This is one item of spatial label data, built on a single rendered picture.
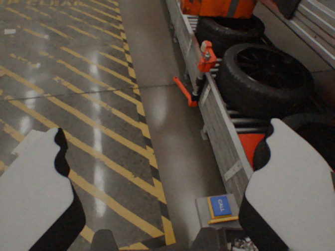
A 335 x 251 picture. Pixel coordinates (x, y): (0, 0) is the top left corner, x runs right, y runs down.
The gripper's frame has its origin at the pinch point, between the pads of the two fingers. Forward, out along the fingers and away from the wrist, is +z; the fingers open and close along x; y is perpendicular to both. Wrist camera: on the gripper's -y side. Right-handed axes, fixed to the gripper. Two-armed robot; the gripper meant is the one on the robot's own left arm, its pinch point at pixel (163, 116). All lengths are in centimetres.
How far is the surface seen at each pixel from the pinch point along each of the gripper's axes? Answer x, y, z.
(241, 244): 20, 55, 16
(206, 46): 29, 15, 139
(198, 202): 10, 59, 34
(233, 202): 24, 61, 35
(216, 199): 16, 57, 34
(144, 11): -38, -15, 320
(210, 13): 39, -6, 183
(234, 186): 34, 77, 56
